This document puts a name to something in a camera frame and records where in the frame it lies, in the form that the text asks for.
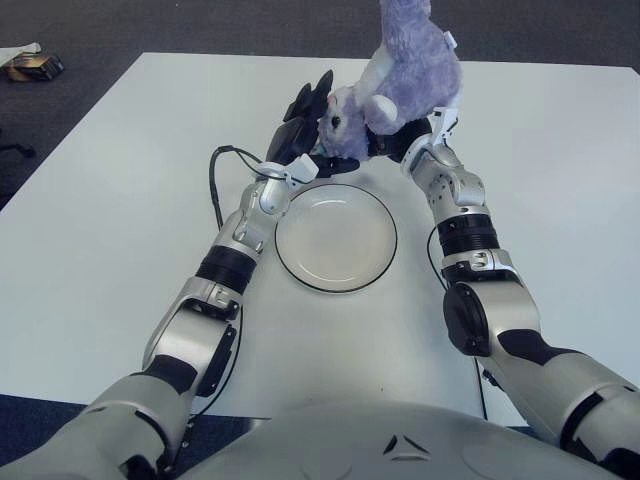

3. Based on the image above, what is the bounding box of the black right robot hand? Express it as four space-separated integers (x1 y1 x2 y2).
364 118 434 164

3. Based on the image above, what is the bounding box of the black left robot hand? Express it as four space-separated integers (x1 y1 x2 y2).
264 69 361 180

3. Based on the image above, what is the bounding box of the purple plush bunny doll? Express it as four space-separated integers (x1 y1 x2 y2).
317 0 464 160

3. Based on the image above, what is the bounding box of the white plate with black rim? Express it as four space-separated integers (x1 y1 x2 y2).
274 183 399 294

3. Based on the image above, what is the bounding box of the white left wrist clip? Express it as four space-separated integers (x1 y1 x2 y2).
259 154 321 189

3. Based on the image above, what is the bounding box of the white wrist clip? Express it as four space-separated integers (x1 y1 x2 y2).
259 154 321 189
430 105 460 151

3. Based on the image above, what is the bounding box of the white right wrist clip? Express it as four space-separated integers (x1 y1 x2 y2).
430 105 460 151

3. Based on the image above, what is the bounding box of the black office chair base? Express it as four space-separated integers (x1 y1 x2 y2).
0 129 36 159

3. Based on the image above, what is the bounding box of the white paper sheet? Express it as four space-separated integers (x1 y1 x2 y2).
0 42 44 69

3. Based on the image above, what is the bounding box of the grey robot torso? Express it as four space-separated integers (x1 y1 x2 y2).
164 399 626 480

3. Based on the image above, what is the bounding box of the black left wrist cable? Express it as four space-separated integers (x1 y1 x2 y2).
189 144 281 416

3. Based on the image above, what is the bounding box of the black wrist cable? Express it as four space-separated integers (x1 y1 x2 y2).
189 144 281 416
426 224 489 421

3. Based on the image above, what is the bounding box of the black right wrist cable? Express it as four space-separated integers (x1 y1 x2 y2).
426 224 489 421

